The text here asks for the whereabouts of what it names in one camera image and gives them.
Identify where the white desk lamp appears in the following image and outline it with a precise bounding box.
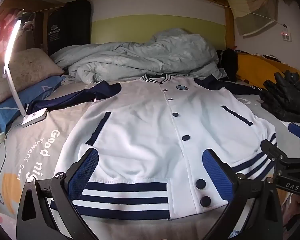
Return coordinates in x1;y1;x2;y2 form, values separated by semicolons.
2;19;48;128

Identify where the yellow blanket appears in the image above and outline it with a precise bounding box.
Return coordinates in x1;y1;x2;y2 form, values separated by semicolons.
236;54;300;90

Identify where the beige pillow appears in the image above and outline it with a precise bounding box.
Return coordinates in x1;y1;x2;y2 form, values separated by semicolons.
0;48;64;104

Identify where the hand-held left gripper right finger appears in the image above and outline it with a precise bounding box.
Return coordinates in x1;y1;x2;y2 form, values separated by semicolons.
202;149;283;240

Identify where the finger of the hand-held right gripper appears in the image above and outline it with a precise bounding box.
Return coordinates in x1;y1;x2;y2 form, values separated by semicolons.
288;122;300;140
261;139;293;170

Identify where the white and navy varsity jacket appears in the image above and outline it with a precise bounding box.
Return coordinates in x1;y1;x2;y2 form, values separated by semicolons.
27;74;278;222

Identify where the black cloth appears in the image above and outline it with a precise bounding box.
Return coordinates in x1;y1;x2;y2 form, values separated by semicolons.
216;49;239;82

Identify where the wooden bed frame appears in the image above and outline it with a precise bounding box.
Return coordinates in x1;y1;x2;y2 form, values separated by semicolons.
0;0;238;60

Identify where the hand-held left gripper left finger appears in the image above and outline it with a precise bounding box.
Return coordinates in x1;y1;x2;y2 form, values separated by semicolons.
16;147;100;240

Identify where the grey crumpled duvet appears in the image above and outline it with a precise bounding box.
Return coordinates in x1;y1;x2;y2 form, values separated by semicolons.
51;28;227;84

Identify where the white cable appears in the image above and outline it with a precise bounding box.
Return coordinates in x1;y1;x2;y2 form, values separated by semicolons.
0;130;9;205

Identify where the pale hanging cloth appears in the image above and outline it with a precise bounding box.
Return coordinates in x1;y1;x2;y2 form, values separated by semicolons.
227;0;283;38

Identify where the black padded jacket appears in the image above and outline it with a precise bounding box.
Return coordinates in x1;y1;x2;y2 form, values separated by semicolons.
259;70;300;123

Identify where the white wall socket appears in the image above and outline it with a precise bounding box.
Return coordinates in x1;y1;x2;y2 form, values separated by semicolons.
281;24;292;42

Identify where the blue pillow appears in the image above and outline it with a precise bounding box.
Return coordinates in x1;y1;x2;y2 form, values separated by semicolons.
0;76;65;133

